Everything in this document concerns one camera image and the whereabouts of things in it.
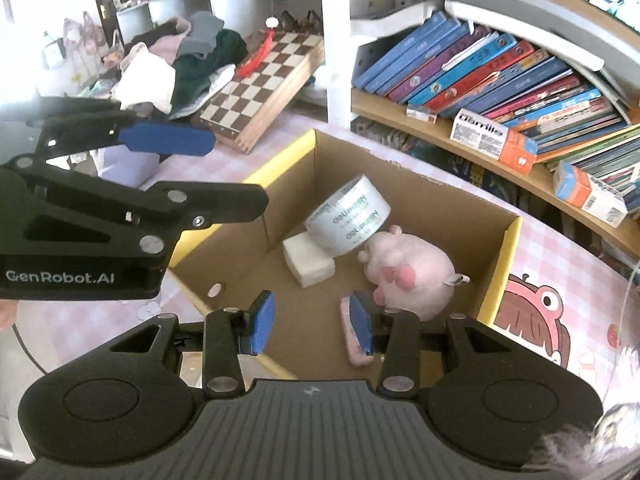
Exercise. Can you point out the grey garment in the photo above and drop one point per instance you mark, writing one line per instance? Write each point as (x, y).
(202, 32)

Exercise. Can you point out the white tape roll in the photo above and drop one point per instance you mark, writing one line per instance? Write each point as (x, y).
(350, 220)

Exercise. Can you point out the grey fluffy fabric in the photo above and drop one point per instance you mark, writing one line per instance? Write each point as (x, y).
(565, 447)

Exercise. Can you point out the pink plush pig toy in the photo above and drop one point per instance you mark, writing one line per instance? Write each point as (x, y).
(415, 270)

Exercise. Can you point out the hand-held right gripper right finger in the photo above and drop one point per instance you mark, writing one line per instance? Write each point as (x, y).
(361, 325)

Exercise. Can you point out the white and orange carton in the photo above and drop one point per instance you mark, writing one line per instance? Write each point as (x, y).
(480, 132)

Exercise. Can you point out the dark green garment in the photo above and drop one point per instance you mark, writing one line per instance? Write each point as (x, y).
(215, 60)

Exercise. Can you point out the small white red box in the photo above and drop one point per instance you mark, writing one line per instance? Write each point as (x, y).
(421, 113)

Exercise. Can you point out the white bookshelf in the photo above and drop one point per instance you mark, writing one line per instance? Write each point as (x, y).
(337, 60)

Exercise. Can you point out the small pink oblong item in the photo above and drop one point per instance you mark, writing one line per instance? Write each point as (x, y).
(357, 358)

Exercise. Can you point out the row of dark books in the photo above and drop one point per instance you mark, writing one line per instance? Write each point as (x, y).
(475, 177)

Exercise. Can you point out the lavender box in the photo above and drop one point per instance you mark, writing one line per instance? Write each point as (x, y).
(125, 167)

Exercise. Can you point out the pink checkered tablecloth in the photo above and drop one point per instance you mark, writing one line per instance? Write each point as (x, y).
(550, 260)

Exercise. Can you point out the pale pink backpack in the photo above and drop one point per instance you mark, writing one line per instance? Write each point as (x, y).
(85, 45)

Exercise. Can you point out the pale pink garment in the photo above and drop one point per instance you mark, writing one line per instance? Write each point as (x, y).
(167, 40)

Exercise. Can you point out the wooden folding chessboard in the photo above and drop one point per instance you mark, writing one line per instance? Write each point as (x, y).
(260, 85)

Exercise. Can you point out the white foam block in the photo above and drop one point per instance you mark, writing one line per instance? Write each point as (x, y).
(307, 262)

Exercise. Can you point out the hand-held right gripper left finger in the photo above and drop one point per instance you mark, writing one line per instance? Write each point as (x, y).
(262, 322)

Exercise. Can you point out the blue and white carton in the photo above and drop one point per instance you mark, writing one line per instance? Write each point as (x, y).
(590, 197)

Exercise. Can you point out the row of colourful books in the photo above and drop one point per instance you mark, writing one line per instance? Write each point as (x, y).
(480, 65)

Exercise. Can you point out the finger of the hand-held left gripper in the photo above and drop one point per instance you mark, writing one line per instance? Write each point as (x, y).
(170, 139)
(230, 202)

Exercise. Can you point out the white cloth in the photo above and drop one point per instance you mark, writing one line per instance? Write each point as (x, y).
(145, 80)

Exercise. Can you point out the brown cardboard box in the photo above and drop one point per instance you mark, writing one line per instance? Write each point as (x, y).
(300, 310)

